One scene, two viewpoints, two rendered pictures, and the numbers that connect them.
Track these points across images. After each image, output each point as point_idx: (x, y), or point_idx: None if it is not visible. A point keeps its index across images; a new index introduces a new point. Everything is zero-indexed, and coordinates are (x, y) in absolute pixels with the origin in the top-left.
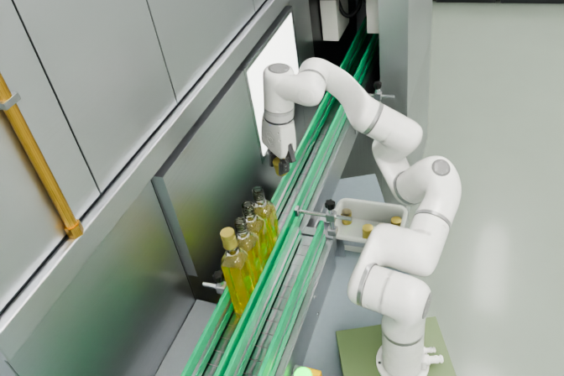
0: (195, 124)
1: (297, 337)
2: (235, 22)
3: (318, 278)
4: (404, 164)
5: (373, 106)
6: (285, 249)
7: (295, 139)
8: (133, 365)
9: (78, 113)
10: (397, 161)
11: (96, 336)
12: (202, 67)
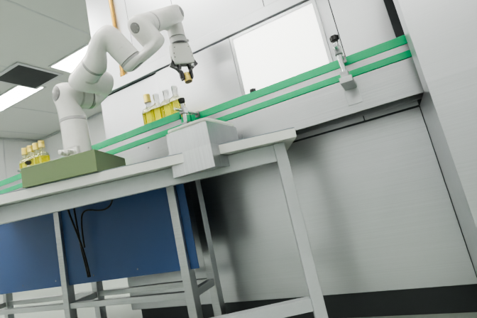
0: None
1: (123, 151)
2: (238, 13)
3: (156, 140)
4: (143, 48)
5: None
6: None
7: (172, 54)
8: None
9: (135, 42)
10: (143, 46)
11: (123, 118)
12: (201, 35)
